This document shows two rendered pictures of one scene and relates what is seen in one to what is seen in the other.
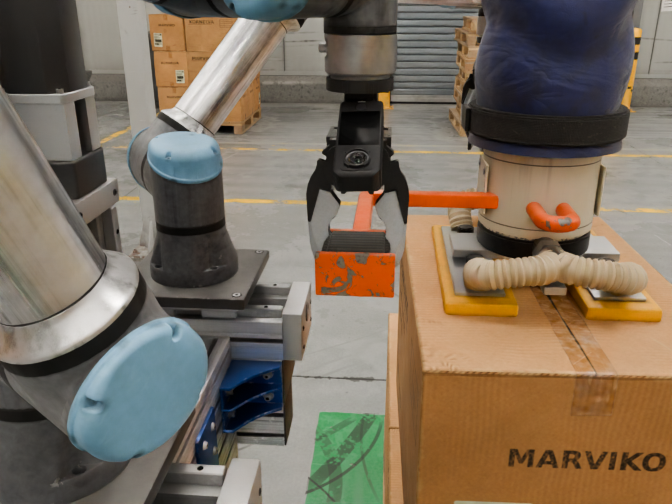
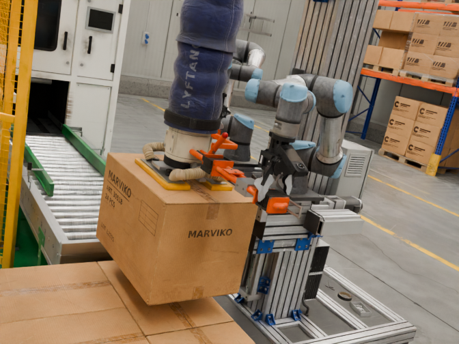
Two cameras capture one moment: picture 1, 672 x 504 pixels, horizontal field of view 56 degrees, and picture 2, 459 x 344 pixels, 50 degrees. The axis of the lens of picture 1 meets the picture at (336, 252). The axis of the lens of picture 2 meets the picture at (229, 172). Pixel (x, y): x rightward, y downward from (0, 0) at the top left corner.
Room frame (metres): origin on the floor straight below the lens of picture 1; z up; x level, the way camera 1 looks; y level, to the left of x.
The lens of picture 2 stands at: (2.59, -1.39, 1.64)
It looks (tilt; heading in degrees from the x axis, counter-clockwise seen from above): 15 degrees down; 141
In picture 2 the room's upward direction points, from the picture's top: 12 degrees clockwise
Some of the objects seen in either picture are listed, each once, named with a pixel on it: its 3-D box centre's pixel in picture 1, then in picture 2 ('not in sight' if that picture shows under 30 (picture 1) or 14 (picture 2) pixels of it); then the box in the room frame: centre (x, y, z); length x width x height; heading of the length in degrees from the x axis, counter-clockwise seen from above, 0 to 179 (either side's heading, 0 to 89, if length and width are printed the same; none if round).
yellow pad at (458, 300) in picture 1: (469, 255); (203, 171); (0.95, -0.21, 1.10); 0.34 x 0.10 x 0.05; 175
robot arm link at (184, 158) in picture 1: (185, 176); (301, 155); (1.04, 0.25, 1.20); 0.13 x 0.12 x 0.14; 30
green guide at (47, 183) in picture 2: not in sight; (20, 151); (-0.99, -0.43, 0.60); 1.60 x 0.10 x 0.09; 176
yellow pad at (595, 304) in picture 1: (590, 258); (161, 169); (0.94, -0.40, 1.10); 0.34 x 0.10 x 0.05; 175
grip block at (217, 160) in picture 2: not in sight; (217, 165); (1.20, -0.33, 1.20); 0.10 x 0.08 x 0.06; 85
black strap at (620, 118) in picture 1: (543, 118); (192, 118); (0.95, -0.31, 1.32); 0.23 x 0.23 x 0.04
